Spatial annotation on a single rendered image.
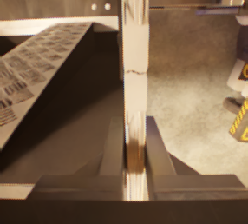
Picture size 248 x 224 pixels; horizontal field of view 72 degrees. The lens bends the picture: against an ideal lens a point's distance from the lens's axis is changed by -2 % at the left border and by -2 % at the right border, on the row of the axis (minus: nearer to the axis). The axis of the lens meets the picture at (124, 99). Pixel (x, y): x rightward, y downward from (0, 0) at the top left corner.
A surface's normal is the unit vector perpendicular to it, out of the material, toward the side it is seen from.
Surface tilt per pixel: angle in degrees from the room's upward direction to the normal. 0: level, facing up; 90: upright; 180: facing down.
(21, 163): 90
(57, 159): 90
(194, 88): 0
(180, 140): 0
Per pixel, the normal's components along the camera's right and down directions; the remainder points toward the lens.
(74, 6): -0.02, 0.44
